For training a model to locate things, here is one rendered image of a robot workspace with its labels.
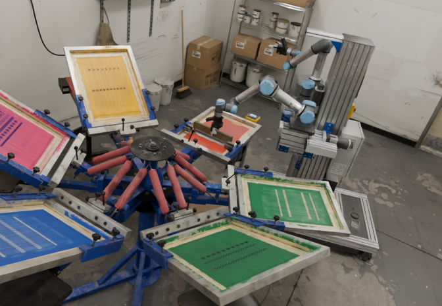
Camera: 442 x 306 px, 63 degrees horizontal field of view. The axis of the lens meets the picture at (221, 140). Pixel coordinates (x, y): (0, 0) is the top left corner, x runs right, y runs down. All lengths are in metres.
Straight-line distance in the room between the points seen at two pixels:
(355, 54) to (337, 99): 0.41
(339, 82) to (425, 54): 3.17
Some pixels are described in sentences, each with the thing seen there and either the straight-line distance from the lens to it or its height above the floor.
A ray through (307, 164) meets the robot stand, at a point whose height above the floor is 0.78.
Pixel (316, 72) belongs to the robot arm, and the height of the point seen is 1.56.
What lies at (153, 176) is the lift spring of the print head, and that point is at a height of 1.23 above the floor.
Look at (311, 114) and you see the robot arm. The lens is 3.07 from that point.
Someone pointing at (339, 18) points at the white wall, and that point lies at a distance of 6.39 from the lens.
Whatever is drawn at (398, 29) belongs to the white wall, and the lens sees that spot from 6.30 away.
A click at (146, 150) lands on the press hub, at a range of 2.48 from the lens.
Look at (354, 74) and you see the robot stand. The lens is 3.33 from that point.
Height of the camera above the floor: 2.71
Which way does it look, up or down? 31 degrees down
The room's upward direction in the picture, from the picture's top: 11 degrees clockwise
